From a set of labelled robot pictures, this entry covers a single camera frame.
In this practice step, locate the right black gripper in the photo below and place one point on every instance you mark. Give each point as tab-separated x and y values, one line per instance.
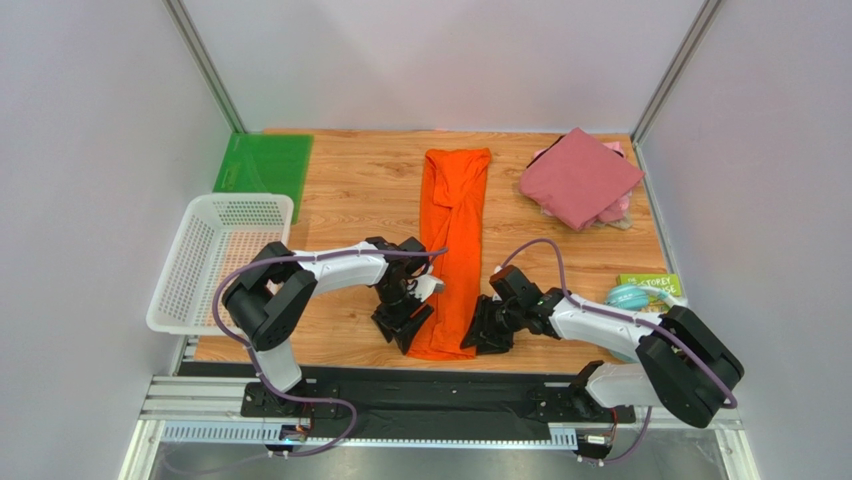
494	322

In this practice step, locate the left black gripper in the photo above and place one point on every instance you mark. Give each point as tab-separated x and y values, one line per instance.
402	325

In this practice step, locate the green picture book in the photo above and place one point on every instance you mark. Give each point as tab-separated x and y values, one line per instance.
668	282

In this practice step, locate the green cutting mat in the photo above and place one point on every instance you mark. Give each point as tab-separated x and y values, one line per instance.
266	163

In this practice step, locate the white plastic basket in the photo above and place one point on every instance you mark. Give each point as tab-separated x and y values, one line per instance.
219	233

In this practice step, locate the aluminium frame rail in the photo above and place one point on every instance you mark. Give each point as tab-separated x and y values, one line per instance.
206	410

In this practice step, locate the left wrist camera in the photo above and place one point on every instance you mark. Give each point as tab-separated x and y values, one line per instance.
424	286

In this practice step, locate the teal headphones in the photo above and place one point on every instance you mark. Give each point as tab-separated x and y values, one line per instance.
638	297

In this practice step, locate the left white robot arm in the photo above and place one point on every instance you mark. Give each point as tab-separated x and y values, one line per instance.
261	303

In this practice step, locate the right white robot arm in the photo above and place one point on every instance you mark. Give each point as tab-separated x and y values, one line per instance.
674	360

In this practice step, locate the folded maroon t shirt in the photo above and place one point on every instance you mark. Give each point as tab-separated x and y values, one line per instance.
577	177

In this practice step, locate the orange t shirt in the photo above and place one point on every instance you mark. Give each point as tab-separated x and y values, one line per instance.
452	198

